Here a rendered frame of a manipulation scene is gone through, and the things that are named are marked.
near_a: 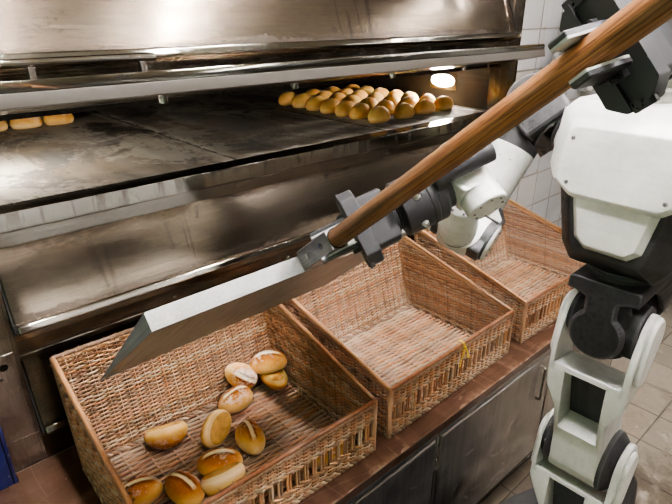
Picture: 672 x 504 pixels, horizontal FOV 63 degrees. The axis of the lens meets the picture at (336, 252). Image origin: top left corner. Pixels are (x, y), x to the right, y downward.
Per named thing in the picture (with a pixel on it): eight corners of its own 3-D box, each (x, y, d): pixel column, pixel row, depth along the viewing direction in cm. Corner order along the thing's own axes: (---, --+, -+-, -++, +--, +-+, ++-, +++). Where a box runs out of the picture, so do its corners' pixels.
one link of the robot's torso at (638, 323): (585, 321, 120) (595, 273, 115) (651, 345, 111) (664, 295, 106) (557, 344, 111) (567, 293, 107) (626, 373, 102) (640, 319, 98)
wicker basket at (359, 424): (68, 452, 130) (43, 355, 118) (265, 361, 163) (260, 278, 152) (155, 605, 96) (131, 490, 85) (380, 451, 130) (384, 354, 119)
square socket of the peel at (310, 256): (350, 244, 82) (340, 224, 82) (332, 251, 80) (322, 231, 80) (320, 264, 89) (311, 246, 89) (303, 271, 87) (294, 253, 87)
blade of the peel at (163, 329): (420, 226, 105) (413, 213, 105) (151, 332, 71) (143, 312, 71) (325, 284, 133) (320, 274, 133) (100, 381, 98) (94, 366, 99)
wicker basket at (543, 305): (405, 292, 204) (409, 223, 193) (491, 252, 238) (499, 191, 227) (521, 347, 170) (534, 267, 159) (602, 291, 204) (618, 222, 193)
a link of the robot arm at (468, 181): (406, 189, 90) (467, 160, 90) (439, 242, 86) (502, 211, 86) (407, 152, 79) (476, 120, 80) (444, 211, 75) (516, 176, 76)
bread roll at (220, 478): (246, 461, 116) (254, 486, 116) (238, 458, 122) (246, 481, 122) (201, 482, 112) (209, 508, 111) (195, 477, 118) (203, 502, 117)
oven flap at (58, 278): (15, 334, 114) (-15, 242, 111) (495, 176, 224) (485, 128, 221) (19, 336, 110) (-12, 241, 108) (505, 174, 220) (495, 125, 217)
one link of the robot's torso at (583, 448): (560, 432, 138) (585, 274, 116) (633, 471, 126) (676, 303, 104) (529, 468, 129) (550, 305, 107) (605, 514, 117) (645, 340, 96)
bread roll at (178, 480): (213, 495, 117) (211, 476, 114) (189, 517, 111) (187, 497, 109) (181, 475, 122) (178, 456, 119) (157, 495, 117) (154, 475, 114)
